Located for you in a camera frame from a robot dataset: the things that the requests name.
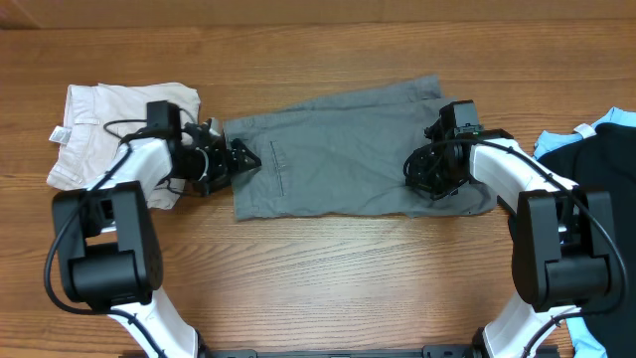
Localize light blue shirt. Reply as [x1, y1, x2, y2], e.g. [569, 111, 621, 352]
[534, 107, 635, 357]

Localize black shirt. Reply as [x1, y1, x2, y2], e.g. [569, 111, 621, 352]
[512, 123, 635, 357]

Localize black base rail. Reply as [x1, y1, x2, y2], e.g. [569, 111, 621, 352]
[118, 344, 560, 358]

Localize folded beige shorts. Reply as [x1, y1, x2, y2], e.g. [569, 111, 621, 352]
[47, 83, 201, 210]

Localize grey shorts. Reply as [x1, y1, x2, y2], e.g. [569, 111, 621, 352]
[224, 76, 496, 220]

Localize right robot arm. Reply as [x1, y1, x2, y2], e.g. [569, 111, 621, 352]
[403, 100, 629, 358]

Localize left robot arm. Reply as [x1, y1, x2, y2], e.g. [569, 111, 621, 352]
[44, 100, 261, 357]

